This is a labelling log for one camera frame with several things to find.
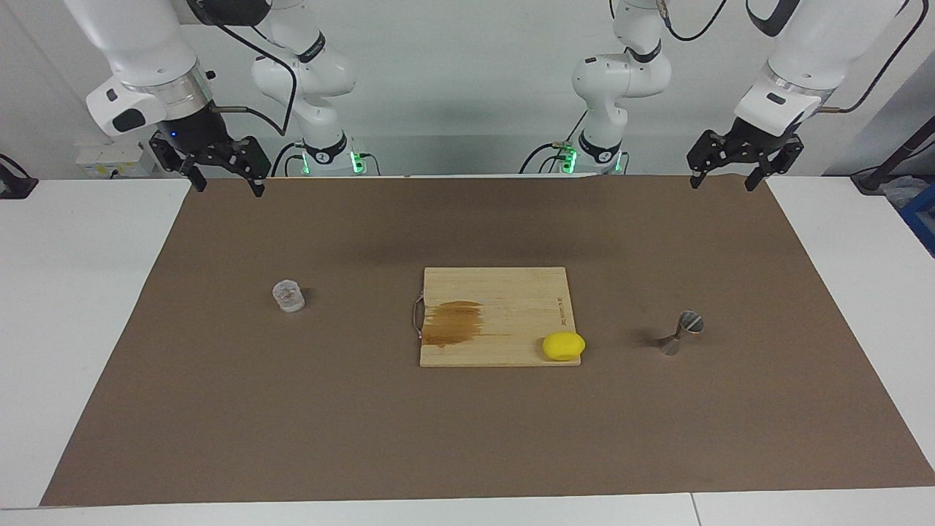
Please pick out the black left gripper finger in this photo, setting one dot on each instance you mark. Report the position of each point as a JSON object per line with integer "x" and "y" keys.
{"x": 785, "y": 157}
{"x": 712, "y": 152}

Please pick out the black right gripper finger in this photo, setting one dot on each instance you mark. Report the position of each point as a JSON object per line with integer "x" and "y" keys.
{"x": 172, "y": 155}
{"x": 252, "y": 157}

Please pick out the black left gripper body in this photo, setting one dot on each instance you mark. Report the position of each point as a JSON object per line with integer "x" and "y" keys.
{"x": 756, "y": 139}

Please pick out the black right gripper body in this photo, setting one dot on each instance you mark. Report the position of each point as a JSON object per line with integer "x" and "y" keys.
{"x": 197, "y": 131}

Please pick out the small clear glass cup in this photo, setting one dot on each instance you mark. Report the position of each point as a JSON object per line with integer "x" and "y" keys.
{"x": 288, "y": 298}

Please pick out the steel jigger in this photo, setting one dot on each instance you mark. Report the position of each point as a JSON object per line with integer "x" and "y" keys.
{"x": 670, "y": 345}

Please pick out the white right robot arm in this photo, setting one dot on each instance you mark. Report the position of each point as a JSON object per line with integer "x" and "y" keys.
{"x": 146, "y": 44}

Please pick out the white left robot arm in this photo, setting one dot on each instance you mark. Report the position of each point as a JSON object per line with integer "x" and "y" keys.
{"x": 818, "y": 44}

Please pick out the white socket box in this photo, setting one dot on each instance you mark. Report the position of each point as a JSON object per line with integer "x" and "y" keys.
{"x": 109, "y": 159}

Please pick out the black stand pole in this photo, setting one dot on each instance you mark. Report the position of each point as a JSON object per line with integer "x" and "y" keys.
{"x": 876, "y": 179}

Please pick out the yellow lemon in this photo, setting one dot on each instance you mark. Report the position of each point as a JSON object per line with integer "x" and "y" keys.
{"x": 563, "y": 346}

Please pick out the wooden cutting board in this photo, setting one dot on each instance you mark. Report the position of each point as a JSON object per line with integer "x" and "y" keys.
{"x": 504, "y": 292}

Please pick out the brown table mat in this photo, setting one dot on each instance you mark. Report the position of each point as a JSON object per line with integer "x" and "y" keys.
{"x": 292, "y": 409}

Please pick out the black clamp mount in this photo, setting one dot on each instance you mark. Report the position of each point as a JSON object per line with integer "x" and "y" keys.
{"x": 13, "y": 184}

